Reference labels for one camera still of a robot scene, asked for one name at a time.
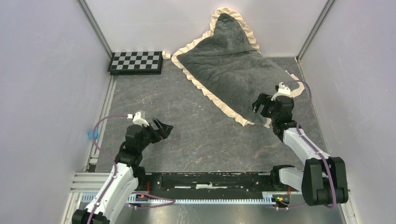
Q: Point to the white toothed cable tray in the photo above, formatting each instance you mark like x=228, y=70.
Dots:
x=266, y=199

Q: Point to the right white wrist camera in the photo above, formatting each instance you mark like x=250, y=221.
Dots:
x=281, y=90

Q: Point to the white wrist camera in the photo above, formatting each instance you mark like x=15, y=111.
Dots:
x=138, y=118
x=281, y=90

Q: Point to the small white block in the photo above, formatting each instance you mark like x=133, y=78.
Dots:
x=166, y=55

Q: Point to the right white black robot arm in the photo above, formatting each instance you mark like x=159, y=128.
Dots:
x=323, y=181

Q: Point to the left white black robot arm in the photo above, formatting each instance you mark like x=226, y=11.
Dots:
x=127, y=175

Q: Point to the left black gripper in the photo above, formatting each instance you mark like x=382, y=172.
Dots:
x=164, y=130

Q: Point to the blue small object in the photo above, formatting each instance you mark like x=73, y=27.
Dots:
x=93, y=135

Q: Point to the black white checkerboard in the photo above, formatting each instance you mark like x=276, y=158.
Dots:
x=136, y=63

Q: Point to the grey cream ruffled pillowcase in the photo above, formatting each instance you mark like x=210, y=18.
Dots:
x=226, y=65

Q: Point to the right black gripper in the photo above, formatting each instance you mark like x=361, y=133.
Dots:
x=263, y=98

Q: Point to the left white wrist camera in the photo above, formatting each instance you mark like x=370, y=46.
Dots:
x=138, y=118

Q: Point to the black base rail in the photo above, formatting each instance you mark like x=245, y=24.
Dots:
x=211, y=185

